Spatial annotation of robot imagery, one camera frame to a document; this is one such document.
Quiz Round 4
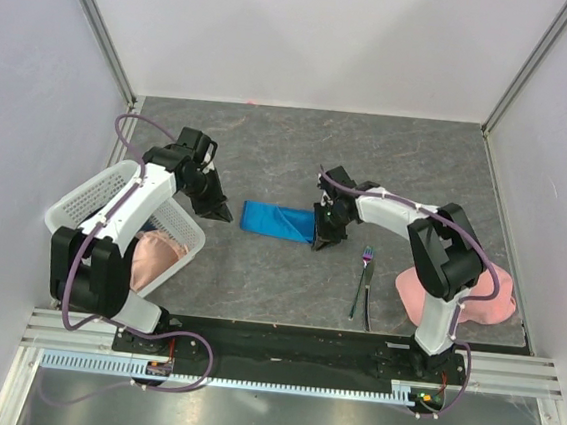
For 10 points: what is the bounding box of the left aluminium frame post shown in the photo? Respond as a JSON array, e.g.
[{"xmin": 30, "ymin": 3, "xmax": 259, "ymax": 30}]
[{"xmin": 79, "ymin": 0, "xmax": 138, "ymax": 109}]

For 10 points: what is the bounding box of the blue cloth napkin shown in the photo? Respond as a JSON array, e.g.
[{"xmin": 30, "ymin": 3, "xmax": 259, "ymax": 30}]
[{"xmin": 239, "ymin": 200, "xmax": 315, "ymax": 245}]

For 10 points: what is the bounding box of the iridescent rainbow fork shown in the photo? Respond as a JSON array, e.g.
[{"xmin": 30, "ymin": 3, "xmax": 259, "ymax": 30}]
[{"xmin": 348, "ymin": 246, "xmax": 374, "ymax": 320}]

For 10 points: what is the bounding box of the aluminium frame post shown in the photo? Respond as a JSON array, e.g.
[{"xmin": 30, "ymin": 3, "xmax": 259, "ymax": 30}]
[
  {"xmin": 480, "ymin": 0, "xmax": 567, "ymax": 139},
  {"xmin": 79, "ymin": 0, "xmax": 138, "ymax": 109}
]

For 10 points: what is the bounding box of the light blue cable duct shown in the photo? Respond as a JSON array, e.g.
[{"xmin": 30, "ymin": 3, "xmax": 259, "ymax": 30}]
[{"xmin": 40, "ymin": 349, "xmax": 415, "ymax": 407}]

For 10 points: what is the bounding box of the pink cap in basket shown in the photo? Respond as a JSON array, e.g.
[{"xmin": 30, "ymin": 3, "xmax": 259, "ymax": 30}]
[{"xmin": 130, "ymin": 230, "xmax": 189, "ymax": 293}]

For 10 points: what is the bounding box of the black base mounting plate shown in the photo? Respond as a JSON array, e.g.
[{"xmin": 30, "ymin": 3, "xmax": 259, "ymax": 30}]
[{"xmin": 112, "ymin": 315, "xmax": 469, "ymax": 391}]

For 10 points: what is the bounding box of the silver table knife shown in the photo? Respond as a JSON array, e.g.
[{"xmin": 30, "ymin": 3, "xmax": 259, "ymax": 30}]
[{"xmin": 363, "ymin": 261, "xmax": 375, "ymax": 332}]

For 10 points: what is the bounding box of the pink baseball cap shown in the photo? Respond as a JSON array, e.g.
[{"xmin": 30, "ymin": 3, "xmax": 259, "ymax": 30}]
[{"xmin": 395, "ymin": 264, "xmax": 517, "ymax": 326}]

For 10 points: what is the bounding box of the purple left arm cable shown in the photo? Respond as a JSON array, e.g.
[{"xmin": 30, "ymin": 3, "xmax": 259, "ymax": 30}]
[{"xmin": 59, "ymin": 108, "xmax": 238, "ymax": 346}]

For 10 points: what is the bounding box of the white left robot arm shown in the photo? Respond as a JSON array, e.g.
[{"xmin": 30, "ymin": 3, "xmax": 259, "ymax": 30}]
[{"xmin": 46, "ymin": 141, "xmax": 233, "ymax": 354}]

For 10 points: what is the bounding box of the right aluminium frame post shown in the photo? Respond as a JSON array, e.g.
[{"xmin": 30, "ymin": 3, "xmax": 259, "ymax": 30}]
[{"xmin": 480, "ymin": 0, "xmax": 567, "ymax": 139}]

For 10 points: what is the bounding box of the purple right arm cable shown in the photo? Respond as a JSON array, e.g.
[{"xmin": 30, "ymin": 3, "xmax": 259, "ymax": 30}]
[{"xmin": 296, "ymin": 164, "xmax": 511, "ymax": 424}]

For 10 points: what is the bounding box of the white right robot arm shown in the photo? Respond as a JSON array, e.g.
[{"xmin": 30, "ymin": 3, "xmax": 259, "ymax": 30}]
[{"xmin": 311, "ymin": 171, "xmax": 491, "ymax": 381}]

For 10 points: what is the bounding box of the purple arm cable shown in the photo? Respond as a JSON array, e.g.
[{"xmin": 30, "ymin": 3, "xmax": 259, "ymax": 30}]
[
  {"xmin": 296, "ymin": 164, "xmax": 511, "ymax": 424},
  {"xmin": 59, "ymin": 108, "xmax": 238, "ymax": 346}
]

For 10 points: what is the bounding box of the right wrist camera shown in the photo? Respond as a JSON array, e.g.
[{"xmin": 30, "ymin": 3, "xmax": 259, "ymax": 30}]
[{"xmin": 316, "ymin": 166, "xmax": 358, "ymax": 200}]

